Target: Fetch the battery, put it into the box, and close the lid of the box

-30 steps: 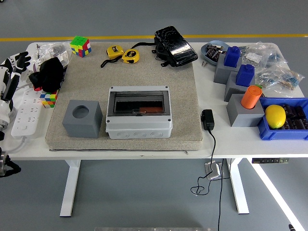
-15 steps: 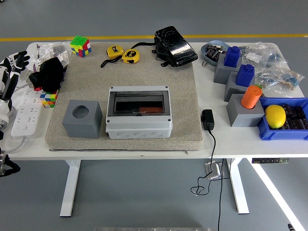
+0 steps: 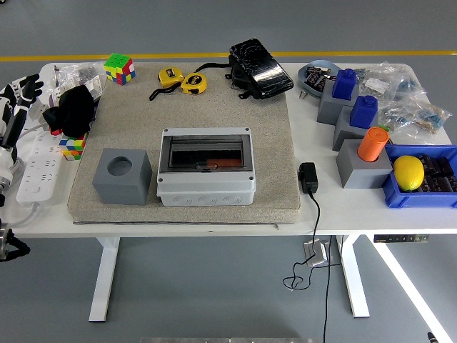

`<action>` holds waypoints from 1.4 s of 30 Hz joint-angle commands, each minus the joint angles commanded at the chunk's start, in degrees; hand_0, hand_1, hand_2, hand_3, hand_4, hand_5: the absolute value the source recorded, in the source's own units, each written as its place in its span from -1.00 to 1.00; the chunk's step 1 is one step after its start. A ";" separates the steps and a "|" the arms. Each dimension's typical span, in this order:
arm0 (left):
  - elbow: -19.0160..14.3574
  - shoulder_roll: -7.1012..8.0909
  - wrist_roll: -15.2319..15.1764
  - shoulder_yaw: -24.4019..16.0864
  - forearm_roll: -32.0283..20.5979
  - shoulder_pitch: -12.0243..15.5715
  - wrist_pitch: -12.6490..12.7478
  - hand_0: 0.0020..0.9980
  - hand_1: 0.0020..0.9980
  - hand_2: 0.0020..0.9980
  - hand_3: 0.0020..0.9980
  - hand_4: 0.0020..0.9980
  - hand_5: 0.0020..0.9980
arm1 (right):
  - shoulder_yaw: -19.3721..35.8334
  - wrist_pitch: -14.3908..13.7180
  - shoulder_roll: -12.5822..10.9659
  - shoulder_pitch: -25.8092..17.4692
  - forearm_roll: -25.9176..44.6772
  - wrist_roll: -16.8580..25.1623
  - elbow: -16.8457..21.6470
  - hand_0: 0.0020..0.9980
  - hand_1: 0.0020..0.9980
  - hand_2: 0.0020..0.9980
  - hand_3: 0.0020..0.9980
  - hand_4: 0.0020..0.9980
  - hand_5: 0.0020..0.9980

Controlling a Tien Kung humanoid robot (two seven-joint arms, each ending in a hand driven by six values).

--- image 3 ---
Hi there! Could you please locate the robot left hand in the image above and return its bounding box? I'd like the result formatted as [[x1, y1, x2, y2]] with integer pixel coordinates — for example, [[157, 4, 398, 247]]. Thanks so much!
[[0, 74, 44, 179]]

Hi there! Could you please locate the smoky transparent box lid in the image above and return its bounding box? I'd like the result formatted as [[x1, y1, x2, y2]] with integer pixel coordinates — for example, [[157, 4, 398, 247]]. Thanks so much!
[[166, 136, 244, 173]]

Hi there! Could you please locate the orange cylindrical battery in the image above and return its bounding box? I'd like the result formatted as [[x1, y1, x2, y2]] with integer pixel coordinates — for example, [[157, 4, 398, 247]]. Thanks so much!
[[206, 158, 241, 168], [356, 126, 389, 161]]

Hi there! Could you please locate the grey plastic junction box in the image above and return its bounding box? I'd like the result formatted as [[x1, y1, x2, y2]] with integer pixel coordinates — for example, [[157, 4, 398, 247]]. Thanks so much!
[[156, 126, 257, 207]]

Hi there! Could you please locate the blue battery block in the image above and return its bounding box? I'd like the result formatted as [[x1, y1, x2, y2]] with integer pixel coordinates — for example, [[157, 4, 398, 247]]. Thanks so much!
[[331, 67, 359, 100], [348, 94, 379, 129]]

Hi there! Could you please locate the white circuit breaker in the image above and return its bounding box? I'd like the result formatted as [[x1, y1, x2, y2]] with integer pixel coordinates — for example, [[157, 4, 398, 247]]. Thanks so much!
[[26, 98, 49, 124]]

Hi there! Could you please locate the white power strip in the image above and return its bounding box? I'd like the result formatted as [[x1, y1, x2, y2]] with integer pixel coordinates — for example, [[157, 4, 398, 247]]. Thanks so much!
[[16, 132, 66, 207]]

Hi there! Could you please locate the black cloth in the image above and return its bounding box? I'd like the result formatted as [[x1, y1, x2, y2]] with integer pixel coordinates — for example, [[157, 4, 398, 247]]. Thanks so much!
[[41, 84, 99, 139]]

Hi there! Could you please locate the small Rubik's cube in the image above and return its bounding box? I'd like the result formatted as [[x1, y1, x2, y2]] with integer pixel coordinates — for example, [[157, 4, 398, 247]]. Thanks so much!
[[58, 134, 86, 162]]

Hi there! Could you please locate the clear bag of parts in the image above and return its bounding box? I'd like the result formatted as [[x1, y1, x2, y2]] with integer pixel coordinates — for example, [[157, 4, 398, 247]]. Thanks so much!
[[388, 62, 429, 104], [355, 66, 397, 104], [53, 62, 108, 104], [378, 98, 422, 135], [403, 103, 451, 136]]

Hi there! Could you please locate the black table control panel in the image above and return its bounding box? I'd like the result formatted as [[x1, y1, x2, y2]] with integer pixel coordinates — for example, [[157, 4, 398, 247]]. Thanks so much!
[[373, 234, 431, 244]]

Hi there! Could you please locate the large Rubik's cube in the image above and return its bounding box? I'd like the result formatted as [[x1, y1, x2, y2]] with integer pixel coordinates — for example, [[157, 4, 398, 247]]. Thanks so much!
[[103, 52, 136, 86]]

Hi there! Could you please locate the grey holder block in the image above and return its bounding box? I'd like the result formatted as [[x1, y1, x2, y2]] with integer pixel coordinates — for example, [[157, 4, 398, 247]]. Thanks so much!
[[316, 84, 360, 126], [335, 138, 393, 189], [91, 148, 154, 207], [331, 106, 372, 151]]

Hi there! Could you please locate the blue plastic bin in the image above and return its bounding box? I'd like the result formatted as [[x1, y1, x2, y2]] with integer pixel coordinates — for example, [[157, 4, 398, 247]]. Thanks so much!
[[380, 144, 457, 210]]

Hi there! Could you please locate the yellow tape measure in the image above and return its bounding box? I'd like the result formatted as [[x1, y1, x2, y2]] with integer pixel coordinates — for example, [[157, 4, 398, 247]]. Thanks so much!
[[180, 72, 208, 96], [149, 67, 186, 101]]

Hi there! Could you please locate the yellow lemon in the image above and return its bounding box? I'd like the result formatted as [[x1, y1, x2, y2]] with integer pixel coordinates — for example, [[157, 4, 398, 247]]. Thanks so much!
[[392, 155, 426, 192]]

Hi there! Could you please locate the black capacitors heap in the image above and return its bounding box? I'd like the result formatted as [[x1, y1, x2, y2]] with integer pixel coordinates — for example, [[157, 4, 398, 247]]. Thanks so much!
[[417, 152, 457, 194]]

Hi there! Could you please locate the black power adapter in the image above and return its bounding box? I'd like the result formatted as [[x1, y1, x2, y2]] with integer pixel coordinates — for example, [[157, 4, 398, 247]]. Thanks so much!
[[298, 161, 319, 195]]

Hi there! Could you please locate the grey-brown mat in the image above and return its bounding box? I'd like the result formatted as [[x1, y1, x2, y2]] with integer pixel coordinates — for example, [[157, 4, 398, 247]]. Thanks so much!
[[66, 62, 301, 225]]

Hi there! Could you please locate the black pouch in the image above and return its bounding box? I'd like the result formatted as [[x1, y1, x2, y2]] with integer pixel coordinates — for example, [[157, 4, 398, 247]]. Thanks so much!
[[195, 38, 295, 101]]

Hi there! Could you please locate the black electronic components heap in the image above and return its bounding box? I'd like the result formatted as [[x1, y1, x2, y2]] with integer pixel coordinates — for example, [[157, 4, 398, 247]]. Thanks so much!
[[305, 66, 331, 89]]

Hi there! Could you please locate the blue-grey oval dish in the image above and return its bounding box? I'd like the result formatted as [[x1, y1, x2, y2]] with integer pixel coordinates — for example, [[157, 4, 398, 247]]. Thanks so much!
[[297, 59, 343, 98]]

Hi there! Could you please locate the white cable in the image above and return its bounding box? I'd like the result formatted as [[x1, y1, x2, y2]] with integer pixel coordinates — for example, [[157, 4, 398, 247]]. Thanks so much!
[[19, 122, 49, 144]]

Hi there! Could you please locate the black hanging cable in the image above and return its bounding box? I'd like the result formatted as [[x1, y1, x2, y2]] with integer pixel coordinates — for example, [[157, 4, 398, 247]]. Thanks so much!
[[322, 234, 343, 343]]

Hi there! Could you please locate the silver metal bracket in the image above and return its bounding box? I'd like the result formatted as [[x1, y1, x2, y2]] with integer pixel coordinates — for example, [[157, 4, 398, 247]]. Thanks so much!
[[303, 239, 331, 268]]

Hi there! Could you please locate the black adapter cord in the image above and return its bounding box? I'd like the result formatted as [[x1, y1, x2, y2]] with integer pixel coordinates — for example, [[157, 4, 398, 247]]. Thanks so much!
[[282, 192, 321, 291]]

